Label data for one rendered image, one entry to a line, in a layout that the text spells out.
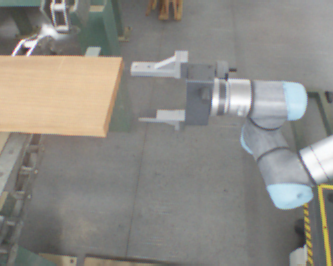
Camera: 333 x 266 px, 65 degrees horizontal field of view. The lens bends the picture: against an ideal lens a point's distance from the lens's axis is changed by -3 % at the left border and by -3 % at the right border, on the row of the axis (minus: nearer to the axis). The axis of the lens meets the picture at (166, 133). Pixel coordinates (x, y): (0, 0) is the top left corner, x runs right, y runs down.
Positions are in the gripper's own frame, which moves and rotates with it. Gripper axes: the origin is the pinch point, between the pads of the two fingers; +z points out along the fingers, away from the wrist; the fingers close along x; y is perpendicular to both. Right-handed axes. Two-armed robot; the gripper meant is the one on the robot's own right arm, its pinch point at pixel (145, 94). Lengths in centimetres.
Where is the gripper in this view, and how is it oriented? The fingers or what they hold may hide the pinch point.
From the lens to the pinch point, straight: 56.0
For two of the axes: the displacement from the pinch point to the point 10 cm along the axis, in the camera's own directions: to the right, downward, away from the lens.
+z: -10.0, -0.5, 0.6
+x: 0.2, 5.8, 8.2
